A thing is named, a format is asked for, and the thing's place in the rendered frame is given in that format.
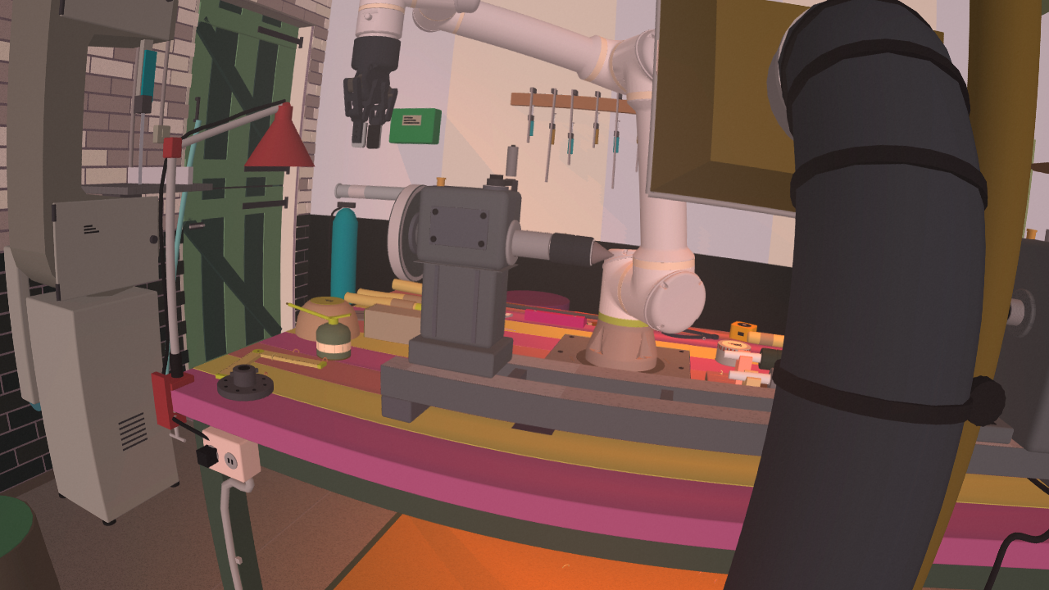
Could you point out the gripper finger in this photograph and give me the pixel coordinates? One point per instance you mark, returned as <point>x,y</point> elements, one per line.
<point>380,111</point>
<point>356,106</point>

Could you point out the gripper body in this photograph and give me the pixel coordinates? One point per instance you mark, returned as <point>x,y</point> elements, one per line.
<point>375,59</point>

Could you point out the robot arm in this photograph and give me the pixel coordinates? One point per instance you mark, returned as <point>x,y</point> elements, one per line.
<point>647,246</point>

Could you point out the grey handwheel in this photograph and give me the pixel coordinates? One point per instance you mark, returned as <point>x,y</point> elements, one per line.
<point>400,238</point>

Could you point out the grey binder lever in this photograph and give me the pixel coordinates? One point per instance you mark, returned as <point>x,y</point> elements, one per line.
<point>512,161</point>

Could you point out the grey tailstock body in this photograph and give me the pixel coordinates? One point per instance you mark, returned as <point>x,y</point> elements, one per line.
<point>459,279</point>

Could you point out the brown wooden tool rack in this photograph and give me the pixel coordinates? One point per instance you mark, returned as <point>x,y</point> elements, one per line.
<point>578,102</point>

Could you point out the grey tailstock quill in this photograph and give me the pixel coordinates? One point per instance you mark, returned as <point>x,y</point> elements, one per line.
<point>529,246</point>

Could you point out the black live centre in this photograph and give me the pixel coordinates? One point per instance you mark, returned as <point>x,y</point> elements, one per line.
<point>578,247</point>

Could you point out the red clamp lamp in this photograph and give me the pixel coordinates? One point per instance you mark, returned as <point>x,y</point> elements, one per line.
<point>279,143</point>

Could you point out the teal gas cylinder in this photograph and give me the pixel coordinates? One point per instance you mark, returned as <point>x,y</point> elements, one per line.
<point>344,254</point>

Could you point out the tan wooden dowel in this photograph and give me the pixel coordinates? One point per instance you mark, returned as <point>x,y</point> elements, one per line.
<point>373,299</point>
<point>406,287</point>

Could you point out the green wooden door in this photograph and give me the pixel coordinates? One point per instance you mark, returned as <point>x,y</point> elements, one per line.
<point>238,246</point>

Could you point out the yellow green rod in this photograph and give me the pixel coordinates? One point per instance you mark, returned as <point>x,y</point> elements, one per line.
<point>315,312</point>

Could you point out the tan cardboard box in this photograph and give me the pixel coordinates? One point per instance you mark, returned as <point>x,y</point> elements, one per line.
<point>389,324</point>

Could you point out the brown bowl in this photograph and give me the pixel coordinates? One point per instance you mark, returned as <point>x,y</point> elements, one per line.
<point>307,324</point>

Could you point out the green oil can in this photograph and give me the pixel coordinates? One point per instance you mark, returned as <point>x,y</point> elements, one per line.
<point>333,340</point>

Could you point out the maroon round tray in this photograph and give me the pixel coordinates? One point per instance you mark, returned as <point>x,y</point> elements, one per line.
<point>537,300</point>

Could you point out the brass ruler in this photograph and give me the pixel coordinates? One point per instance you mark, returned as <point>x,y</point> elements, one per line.
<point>287,358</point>

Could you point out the black round flange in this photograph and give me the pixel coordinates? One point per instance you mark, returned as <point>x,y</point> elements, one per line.
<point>244,383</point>

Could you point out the grey lathe bed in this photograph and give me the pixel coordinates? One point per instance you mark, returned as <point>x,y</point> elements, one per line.
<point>590,401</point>

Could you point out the cream power socket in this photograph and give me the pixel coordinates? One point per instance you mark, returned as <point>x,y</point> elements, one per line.
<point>233,452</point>

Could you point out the grey band saw machine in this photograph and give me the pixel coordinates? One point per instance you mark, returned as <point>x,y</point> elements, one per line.
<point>82,369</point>

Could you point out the black plug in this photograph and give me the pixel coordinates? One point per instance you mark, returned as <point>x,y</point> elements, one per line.
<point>206,456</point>

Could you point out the orange tape measure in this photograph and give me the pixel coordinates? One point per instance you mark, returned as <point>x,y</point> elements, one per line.
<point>743,332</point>

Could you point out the grey tape roll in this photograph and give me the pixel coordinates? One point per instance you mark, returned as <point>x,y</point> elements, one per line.
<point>732,354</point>

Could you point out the orange rod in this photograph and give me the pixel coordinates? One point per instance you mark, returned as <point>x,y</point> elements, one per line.
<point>770,338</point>

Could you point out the red and white block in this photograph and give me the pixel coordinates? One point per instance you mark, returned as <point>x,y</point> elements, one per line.
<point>750,375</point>

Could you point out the green stool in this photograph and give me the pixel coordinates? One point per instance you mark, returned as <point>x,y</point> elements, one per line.
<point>20,545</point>

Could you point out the grey machine housing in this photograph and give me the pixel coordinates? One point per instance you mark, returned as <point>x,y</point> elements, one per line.
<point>1031,369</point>

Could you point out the green wall sign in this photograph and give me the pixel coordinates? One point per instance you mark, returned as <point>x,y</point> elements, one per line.
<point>415,126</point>

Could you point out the grey base plate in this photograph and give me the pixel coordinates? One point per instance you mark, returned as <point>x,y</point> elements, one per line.
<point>565,352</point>

